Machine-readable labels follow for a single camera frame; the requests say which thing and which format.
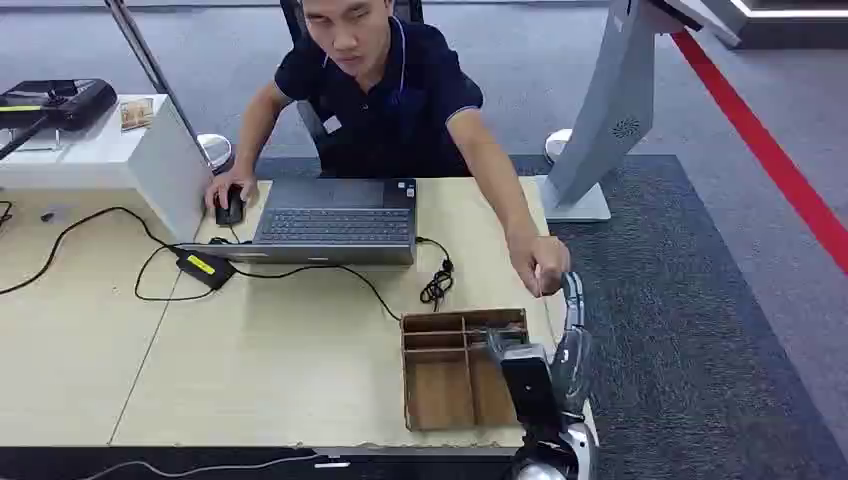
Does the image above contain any person's left hand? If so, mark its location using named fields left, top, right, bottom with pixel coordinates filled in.
left=508, top=233, right=572, bottom=298

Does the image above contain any person's right hand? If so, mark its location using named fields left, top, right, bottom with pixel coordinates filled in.
left=203, top=170, right=260, bottom=212

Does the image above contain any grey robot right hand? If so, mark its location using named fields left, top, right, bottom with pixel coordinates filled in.
left=486, top=270, right=596, bottom=433

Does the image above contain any black computer mouse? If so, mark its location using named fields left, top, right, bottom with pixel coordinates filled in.
left=213, top=186, right=246, bottom=228

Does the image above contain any round chrome pole base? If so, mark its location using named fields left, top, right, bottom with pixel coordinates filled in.
left=195, top=133, right=234, bottom=172

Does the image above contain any wooden divided card box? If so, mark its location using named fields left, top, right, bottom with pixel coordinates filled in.
left=400, top=307, right=531, bottom=433

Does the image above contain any black power adapter yellow label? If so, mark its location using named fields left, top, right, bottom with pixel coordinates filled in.
left=174, top=249, right=238, bottom=291

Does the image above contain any grey laptop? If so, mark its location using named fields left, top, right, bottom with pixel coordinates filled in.
left=177, top=176, right=419, bottom=268

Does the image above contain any small printed card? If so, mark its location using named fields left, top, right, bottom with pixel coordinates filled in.
left=119, top=97, right=156, bottom=132

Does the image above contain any white desk cabinet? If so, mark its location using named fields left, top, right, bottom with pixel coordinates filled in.
left=0, top=93, right=215, bottom=244

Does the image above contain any white round floor base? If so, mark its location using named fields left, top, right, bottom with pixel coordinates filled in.
left=543, top=128, right=575, bottom=165

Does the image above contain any slanted metal pole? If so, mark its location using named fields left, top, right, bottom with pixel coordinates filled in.
left=103, top=0, right=215, bottom=155

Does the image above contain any dark grey carpet mat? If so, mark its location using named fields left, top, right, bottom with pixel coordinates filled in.
left=254, top=154, right=848, bottom=480

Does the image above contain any grey kiosk stand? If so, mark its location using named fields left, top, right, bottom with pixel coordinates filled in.
left=535, top=0, right=743, bottom=224

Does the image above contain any person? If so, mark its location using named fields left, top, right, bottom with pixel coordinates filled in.
left=203, top=0, right=572, bottom=298

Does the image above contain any black controller device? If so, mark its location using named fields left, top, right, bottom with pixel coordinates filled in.
left=0, top=78, right=119, bottom=162

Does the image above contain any lit display platform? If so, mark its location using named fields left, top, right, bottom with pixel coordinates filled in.
left=698, top=0, right=848, bottom=52

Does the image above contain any bundled black cable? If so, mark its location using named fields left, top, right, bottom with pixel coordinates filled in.
left=414, top=235, right=456, bottom=313

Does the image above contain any black laptop charger cable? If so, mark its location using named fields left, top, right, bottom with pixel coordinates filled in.
left=133, top=243, right=404, bottom=323

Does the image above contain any long black power cable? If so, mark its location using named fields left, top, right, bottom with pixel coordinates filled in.
left=0, top=205, right=181, bottom=297

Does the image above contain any thin white cable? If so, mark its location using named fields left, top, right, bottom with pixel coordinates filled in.
left=78, top=453, right=321, bottom=480

